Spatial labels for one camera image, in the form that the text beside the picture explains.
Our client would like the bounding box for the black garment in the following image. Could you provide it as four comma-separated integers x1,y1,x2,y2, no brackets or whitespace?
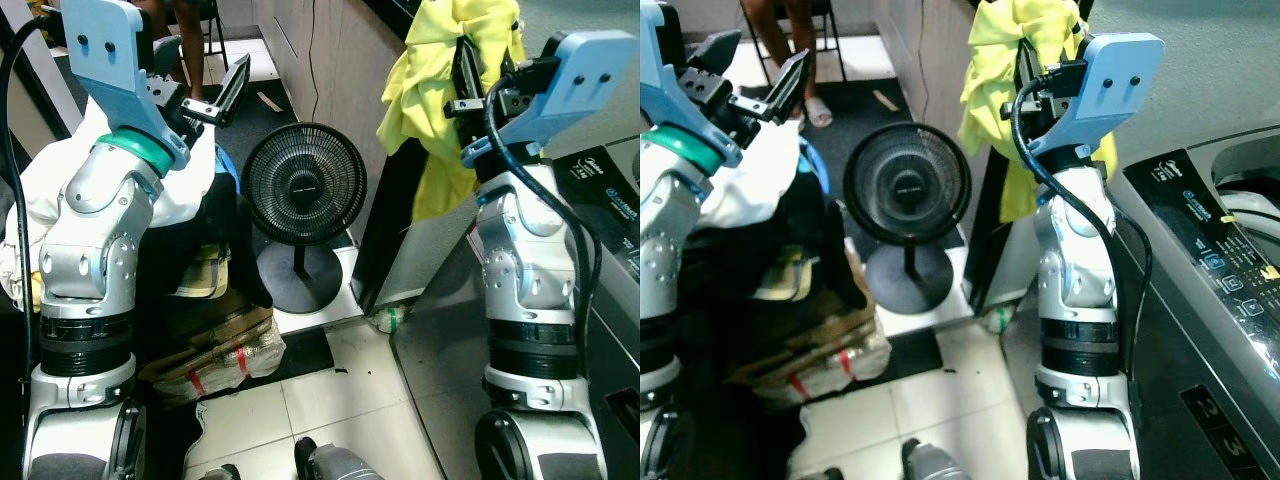
132,180,278,333
678,185,868,348

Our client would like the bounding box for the wooden cabinet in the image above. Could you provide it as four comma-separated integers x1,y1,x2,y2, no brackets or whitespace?
870,0,993,143
250,0,423,193

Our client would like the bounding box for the black chair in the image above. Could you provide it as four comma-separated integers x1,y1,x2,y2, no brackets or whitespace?
818,0,853,63
203,0,233,77

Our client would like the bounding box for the grey top-load washing machine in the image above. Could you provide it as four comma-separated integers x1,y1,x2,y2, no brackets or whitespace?
350,135,641,480
975,125,1280,480

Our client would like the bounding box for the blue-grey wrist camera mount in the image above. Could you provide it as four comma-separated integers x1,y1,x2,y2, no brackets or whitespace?
640,0,744,167
462,30,609,167
1028,33,1166,159
60,0,192,169

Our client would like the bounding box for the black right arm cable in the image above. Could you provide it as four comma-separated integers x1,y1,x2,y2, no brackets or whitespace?
1010,75,1153,383
485,75,603,383

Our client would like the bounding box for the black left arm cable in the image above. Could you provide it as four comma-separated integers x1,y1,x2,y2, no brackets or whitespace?
0,15,47,389

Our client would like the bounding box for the yellow garment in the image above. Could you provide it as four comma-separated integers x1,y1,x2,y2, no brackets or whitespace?
960,0,1119,223
377,0,527,223

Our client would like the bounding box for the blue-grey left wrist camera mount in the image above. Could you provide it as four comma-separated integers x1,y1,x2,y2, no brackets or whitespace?
640,0,744,167
60,0,192,169

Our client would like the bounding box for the robot right leg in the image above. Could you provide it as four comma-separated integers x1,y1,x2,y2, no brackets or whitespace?
295,437,387,480
900,438,977,480

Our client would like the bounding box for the yellow plaid cloth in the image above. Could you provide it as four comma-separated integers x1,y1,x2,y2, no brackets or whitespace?
180,245,234,300
752,258,824,302

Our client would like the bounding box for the black round floor fan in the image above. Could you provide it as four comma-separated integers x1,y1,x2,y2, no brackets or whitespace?
843,122,973,312
241,122,369,317

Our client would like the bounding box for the blue plastic basket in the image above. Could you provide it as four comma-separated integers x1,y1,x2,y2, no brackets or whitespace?
798,135,832,198
214,145,242,193

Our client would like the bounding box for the white garment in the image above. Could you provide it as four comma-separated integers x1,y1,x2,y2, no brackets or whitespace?
0,95,227,313
700,120,831,233

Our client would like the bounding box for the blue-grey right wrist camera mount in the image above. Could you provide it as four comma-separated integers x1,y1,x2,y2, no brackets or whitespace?
462,30,609,167
1028,33,1166,159

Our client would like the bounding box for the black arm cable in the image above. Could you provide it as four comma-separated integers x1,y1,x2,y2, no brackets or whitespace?
0,15,47,389
1010,75,1153,383
485,75,603,383

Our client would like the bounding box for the person with bare legs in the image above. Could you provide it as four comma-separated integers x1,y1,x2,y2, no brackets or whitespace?
135,0,216,103
740,0,836,129

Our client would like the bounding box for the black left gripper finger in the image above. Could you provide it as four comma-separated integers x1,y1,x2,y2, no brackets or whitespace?
183,55,252,127
688,30,744,83
148,35,184,77
743,50,812,127

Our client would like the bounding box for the wrapped cardboard bundle red tape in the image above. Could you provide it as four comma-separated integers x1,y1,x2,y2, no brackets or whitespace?
730,305,892,403
140,305,287,403

